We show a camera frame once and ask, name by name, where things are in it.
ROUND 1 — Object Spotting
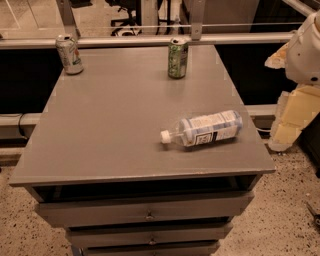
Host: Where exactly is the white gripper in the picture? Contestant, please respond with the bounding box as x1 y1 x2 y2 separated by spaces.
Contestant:
264 10 320 152

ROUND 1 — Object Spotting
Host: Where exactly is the clear blue-labelled plastic bottle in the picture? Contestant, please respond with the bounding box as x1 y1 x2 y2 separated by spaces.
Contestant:
160 110 243 147

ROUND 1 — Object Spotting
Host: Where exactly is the dark green soda can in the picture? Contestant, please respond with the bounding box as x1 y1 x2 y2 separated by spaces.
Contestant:
168 38 188 79

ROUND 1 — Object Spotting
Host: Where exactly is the dark tool on floor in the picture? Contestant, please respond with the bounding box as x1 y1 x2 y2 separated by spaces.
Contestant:
306 202 320 228

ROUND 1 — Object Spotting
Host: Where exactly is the top grey drawer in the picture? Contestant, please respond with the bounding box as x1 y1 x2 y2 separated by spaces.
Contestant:
36 191 254 227

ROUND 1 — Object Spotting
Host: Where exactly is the grey drawer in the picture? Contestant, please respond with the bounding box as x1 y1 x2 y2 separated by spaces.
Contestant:
66 221 233 248
36 191 254 227
84 241 220 256

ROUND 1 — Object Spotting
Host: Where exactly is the black office chair base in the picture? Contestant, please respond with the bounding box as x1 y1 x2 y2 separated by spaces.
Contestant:
104 0 174 37

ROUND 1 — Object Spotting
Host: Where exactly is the middle grey drawer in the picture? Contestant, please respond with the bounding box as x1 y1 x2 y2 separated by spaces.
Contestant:
66 221 233 248

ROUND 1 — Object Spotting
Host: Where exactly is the grey drawer cabinet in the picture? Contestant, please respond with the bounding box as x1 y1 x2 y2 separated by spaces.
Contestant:
8 44 277 256

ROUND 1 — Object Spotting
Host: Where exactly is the bottom grey drawer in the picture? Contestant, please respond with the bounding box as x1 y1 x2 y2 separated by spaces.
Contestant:
84 241 220 256

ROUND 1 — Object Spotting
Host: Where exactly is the white green soda can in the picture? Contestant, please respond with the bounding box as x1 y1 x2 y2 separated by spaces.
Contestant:
55 34 84 75

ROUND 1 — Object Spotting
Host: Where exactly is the grey metal rail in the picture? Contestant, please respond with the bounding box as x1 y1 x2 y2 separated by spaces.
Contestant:
0 31 295 50

